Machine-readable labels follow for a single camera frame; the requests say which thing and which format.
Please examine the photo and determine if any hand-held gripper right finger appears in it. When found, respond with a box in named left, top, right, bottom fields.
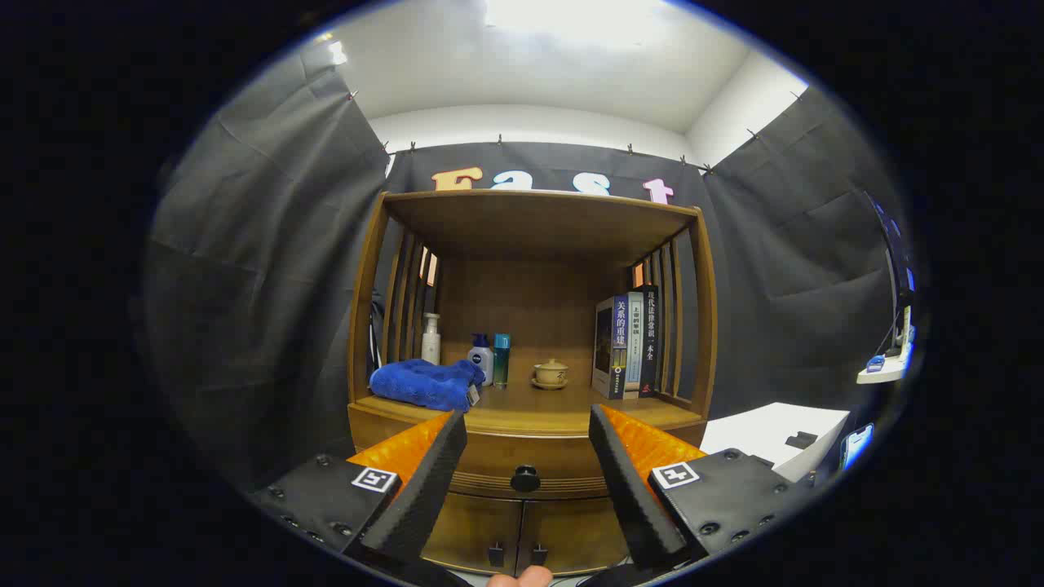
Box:
left=587, top=404, right=816, bottom=587

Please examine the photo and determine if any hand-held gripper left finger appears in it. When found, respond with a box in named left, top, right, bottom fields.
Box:
left=249, top=410, right=468, bottom=587

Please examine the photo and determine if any wooden drawer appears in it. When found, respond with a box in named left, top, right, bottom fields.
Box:
left=349, top=405, right=709, bottom=500

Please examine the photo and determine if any wooden cabinet door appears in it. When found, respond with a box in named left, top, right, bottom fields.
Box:
left=422, top=492, right=523, bottom=576
left=518, top=495, right=633, bottom=576

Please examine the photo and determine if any wooden countertop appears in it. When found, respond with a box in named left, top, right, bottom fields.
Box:
left=351, top=379, right=706, bottom=437

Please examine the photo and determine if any wooden cabinet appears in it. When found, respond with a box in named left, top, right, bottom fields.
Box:
left=347, top=189, right=719, bottom=578

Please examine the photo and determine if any blue towel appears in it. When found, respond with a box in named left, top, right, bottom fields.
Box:
left=369, top=359, right=486, bottom=413

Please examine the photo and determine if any white box appliance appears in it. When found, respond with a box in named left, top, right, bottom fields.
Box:
left=700, top=402, right=851, bottom=482

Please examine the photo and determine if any white bottle with blue cap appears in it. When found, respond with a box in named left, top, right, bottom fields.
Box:
left=468, top=333, right=495, bottom=386

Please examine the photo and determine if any book with blue spine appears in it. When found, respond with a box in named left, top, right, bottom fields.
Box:
left=593, top=295, right=629, bottom=400

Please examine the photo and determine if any book with pale spine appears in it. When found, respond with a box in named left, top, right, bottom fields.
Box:
left=625, top=291, right=645, bottom=398

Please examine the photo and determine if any book with black spine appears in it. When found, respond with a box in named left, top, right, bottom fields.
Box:
left=639, top=285, right=660, bottom=398

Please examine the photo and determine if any smartphone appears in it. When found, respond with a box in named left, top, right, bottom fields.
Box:
left=840, top=422, right=875, bottom=471

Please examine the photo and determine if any white side shelf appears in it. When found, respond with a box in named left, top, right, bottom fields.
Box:
left=856, top=351, right=914, bottom=384

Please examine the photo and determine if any computer monitor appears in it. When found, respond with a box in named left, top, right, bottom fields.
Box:
left=866, top=192, right=916, bottom=351

